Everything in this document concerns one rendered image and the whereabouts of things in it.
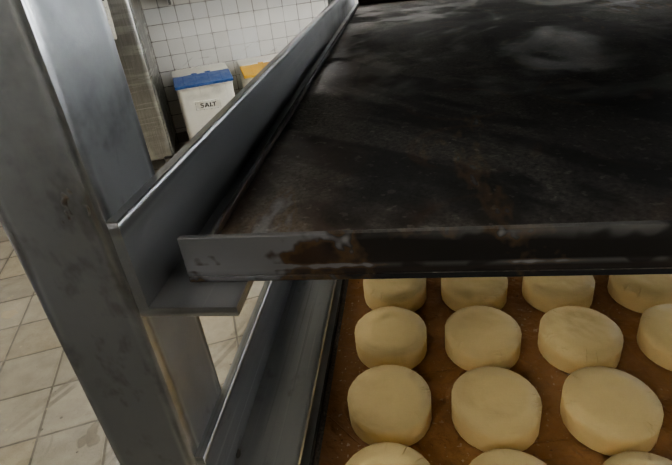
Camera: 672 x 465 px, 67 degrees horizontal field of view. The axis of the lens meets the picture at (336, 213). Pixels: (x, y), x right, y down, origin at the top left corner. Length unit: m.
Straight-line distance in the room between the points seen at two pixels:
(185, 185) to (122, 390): 0.07
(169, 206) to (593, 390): 0.26
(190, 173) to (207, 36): 5.39
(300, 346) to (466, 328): 0.14
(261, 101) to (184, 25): 5.29
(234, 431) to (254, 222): 0.09
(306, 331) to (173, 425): 0.10
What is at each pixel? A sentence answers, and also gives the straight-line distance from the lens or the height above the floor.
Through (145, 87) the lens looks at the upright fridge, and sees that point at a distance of 4.71.
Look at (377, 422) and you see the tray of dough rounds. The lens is 0.31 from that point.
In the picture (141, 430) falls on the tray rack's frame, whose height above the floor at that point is 1.62.
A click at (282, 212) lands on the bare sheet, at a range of 0.17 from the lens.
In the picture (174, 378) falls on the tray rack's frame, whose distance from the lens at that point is 0.17.
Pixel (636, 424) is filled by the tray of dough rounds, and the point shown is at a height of 1.51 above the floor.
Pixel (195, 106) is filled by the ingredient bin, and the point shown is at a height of 0.52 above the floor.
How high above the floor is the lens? 1.75
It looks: 28 degrees down
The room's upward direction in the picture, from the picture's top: 7 degrees counter-clockwise
